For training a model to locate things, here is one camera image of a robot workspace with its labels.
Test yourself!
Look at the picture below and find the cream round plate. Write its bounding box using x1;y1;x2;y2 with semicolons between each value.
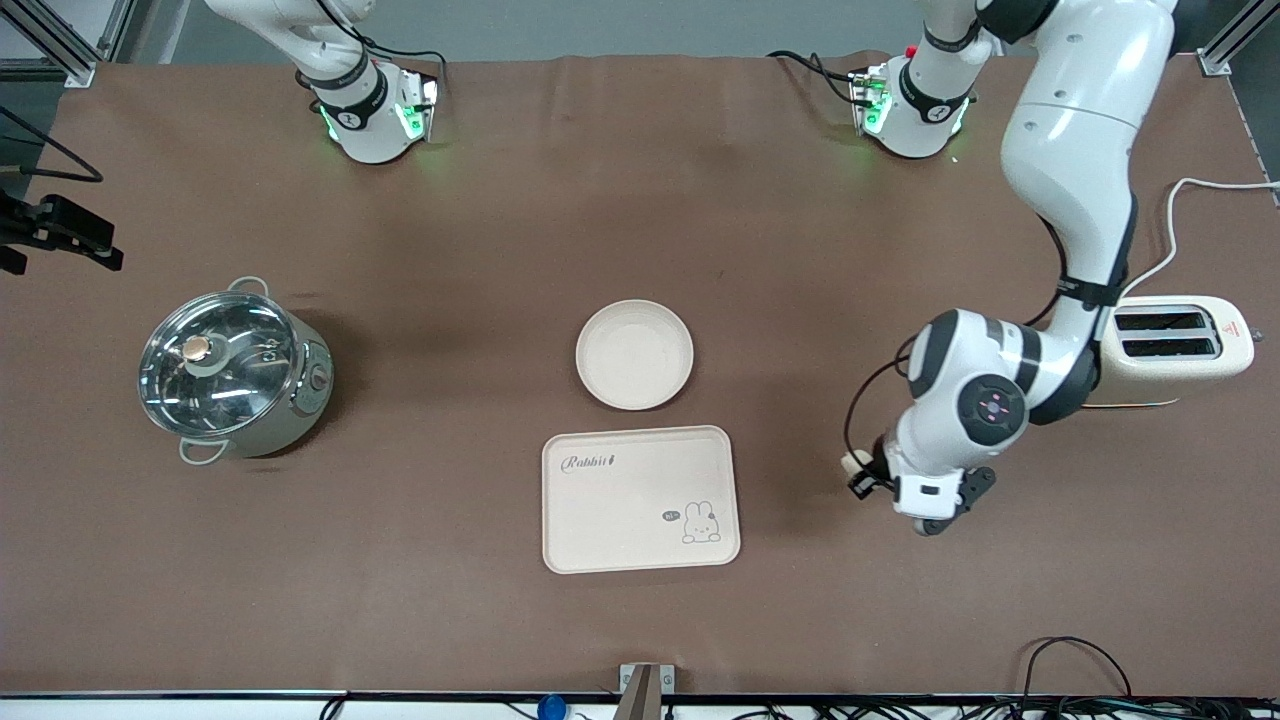
575;299;696;413

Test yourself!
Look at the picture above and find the glass pot lid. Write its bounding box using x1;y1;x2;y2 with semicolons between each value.
138;292;301;438

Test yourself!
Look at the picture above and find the brown table cover mat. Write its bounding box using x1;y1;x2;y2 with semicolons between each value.
0;52;1280;698

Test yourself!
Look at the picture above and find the cream rabbit print tray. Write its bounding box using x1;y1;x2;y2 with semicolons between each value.
541;425;742;576

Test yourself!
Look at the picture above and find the pale green electric pot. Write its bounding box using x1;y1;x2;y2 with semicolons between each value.
138;277;336;467

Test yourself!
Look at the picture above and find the cream two-slot toaster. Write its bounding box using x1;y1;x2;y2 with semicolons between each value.
1093;295;1257;409

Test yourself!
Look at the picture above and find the aluminium frame profile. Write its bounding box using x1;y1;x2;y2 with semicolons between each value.
1197;0;1280;79
0;0;137;90

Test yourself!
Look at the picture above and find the black looped cable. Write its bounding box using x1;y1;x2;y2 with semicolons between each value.
1019;636;1134;720

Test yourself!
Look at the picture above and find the black cable bundle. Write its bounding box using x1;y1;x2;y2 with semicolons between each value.
700;697;1280;720

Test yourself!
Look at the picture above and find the brown camera post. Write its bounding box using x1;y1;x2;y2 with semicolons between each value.
611;665;663;720

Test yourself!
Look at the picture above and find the white toaster power cable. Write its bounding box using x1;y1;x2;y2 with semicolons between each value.
1119;177;1280;300

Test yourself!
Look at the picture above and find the black arm base cable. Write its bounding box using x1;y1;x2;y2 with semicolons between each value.
767;49;863;107

